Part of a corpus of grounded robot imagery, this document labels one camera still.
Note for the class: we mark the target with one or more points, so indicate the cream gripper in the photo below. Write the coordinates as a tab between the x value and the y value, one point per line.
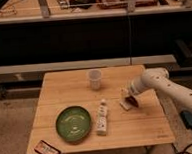
125	93

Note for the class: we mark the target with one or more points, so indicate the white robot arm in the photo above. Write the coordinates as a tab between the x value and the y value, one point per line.
158	79

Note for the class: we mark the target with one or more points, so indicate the white sponge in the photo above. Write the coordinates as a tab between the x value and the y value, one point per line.
126	105

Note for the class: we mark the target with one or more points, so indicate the clear plastic cup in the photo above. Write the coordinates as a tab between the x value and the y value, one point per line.
94	77

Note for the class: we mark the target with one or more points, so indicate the white squeeze bottle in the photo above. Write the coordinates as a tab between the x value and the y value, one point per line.
101	123

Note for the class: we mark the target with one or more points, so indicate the wooden table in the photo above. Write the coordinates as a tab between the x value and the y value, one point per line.
144	125

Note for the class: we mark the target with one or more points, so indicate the green bowl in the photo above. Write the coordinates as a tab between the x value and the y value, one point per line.
73	124

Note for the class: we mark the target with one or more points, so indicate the blue device on floor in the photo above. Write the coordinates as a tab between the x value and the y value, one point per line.
186	117

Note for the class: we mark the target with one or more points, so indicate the small red black box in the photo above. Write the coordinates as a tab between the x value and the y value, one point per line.
44	148

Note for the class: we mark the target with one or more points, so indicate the long workbench shelf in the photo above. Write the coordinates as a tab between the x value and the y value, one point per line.
26	11

